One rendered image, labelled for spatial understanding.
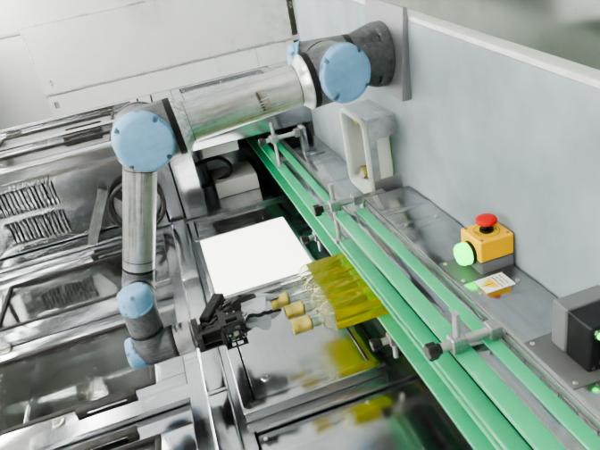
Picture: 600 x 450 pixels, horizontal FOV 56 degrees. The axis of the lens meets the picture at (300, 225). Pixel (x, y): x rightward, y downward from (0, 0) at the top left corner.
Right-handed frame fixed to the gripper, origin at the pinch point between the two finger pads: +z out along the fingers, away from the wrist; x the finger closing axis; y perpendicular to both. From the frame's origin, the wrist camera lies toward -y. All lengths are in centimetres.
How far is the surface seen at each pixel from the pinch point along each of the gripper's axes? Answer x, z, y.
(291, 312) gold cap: 1.2, 2.6, 7.1
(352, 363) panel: -12.5, 12.8, 15.1
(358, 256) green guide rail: 6.3, 22.5, 1.1
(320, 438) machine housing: -15.8, -0.4, 29.4
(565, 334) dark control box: 20, 34, 58
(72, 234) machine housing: -10, -58, -98
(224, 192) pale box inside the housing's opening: -14, 3, -108
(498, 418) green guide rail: 7, 23, 57
